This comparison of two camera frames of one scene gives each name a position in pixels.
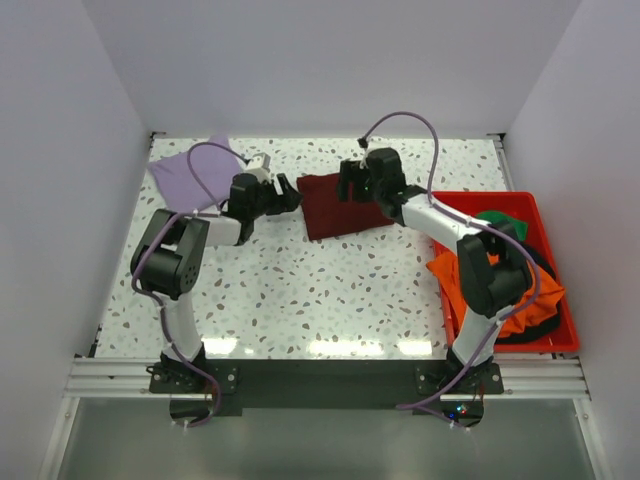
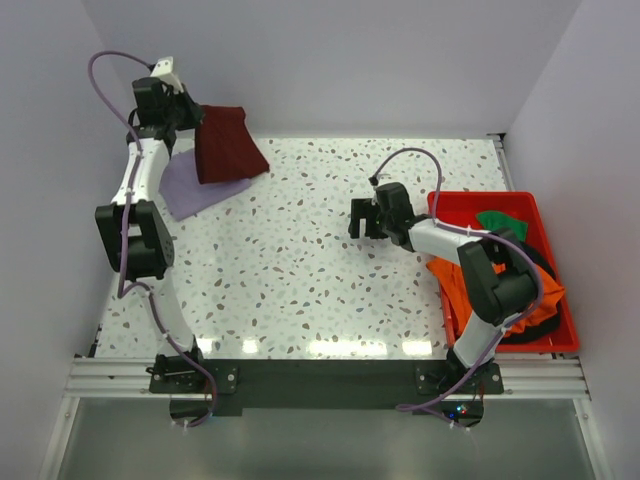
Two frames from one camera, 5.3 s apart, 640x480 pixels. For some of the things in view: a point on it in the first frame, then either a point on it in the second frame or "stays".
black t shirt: (537, 254) stays
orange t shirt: (527, 314) stays
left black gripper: (282, 203) → (195, 113)
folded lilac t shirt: (200, 179) stays
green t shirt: (493, 216) stays
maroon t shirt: (327, 215) → (224, 147)
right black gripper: (351, 172) → (362, 209)
